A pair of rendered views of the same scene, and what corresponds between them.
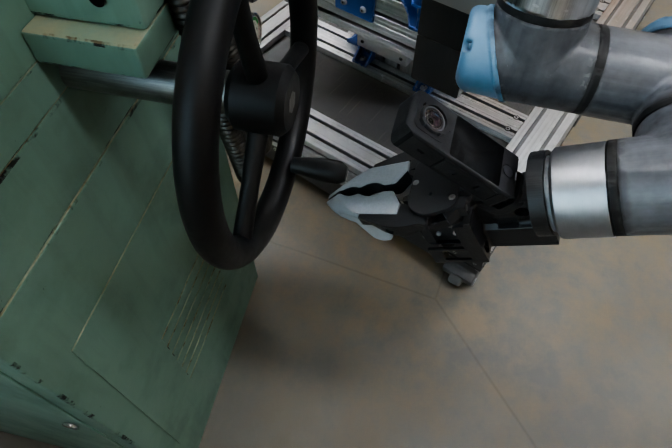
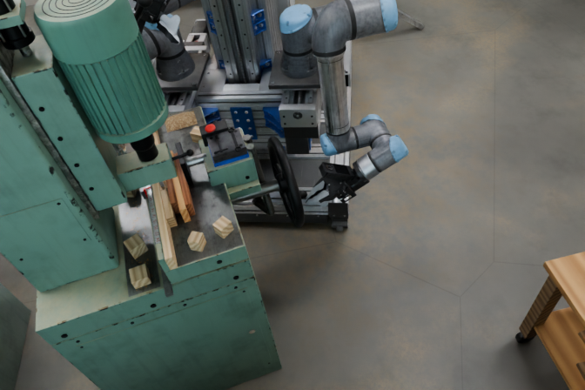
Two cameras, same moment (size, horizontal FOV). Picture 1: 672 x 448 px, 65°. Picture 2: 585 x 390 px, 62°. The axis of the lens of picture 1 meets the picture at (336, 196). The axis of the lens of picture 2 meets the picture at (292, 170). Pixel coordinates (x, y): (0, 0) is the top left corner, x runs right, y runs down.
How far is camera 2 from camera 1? 1.10 m
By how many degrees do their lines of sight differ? 17
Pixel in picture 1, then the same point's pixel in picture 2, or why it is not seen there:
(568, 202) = (366, 171)
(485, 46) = (330, 144)
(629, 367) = (424, 225)
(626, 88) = (365, 139)
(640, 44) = (362, 129)
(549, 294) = (379, 213)
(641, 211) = (380, 164)
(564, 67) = (349, 141)
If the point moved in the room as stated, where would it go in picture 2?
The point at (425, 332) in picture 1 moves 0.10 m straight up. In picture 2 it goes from (340, 257) to (339, 245)
